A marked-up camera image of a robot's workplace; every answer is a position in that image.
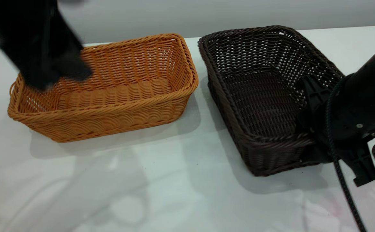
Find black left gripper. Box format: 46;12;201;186
0;0;93;91

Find dark brown wicker basket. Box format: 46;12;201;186
198;25;345;177

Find black braided cable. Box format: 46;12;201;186
325;76;368;232

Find light brown wicker basket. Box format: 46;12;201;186
8;33;199;143

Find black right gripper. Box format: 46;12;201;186
298;75;375;188

